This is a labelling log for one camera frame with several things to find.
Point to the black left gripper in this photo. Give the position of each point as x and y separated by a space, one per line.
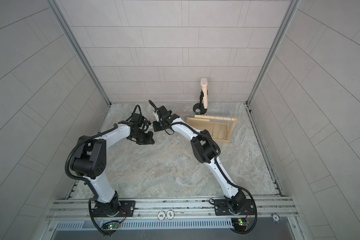
148 140

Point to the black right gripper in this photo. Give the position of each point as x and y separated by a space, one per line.
157 126

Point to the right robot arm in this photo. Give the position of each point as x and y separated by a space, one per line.
205 150

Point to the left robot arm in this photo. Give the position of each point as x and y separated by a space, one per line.
88 160

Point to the wooden jewelry display stand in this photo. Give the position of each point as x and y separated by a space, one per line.
220 128

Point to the left green circuit board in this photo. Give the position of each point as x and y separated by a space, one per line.
111 226

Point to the green circuit board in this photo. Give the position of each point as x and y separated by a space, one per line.
111 226
240 225

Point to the ventilation grille strip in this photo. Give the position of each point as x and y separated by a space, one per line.
152 224

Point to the aluminium corner profile left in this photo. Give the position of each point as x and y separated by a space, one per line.
56 12

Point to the aluminium corner profile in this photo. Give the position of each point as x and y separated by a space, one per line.
277 40
56 12

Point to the right green circuit board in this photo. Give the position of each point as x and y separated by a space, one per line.
240 225

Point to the blue poker chip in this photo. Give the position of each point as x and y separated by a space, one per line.
275 217

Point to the aluminium corner profile right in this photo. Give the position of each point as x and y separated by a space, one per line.
277 40

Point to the left poker chip on rail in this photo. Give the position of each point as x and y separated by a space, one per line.
161 215

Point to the poker chip on rail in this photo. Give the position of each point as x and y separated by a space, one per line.
170 214
161 215

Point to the right poker chip on rail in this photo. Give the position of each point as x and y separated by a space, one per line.
170 214

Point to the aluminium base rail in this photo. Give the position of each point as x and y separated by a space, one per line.
184 208

